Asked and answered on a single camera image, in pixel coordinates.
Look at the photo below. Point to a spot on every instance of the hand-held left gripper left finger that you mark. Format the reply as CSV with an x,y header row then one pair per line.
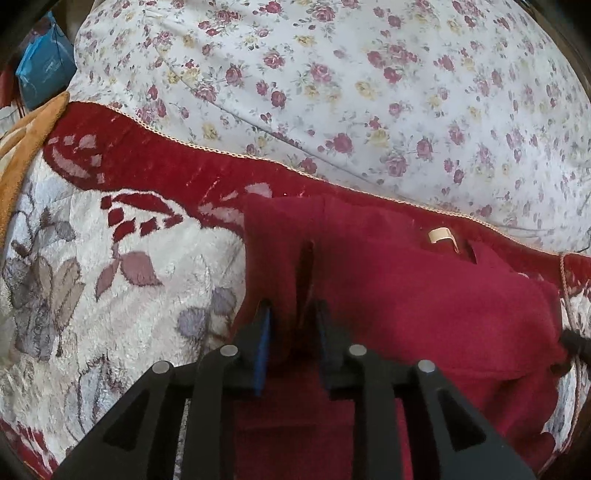
x,y
262,353

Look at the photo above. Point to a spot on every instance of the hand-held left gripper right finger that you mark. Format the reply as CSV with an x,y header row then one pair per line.
x,y
324,344

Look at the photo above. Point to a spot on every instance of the orange checkered plush mat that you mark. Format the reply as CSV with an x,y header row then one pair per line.
x,y
41,124

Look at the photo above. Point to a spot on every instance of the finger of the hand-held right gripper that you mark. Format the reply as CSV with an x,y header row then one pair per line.
x,y
575,344

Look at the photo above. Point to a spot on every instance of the blue plastic bag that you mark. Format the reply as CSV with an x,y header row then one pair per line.
x,y
46,69

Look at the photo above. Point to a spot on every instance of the red knit garment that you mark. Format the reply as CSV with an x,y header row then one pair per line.
x,y
392,300

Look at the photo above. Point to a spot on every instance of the white floral quilt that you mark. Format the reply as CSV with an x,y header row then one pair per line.
x,y
346,92

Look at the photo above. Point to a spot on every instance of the red and white floral blanket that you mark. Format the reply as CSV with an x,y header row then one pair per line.
x,y
138,277

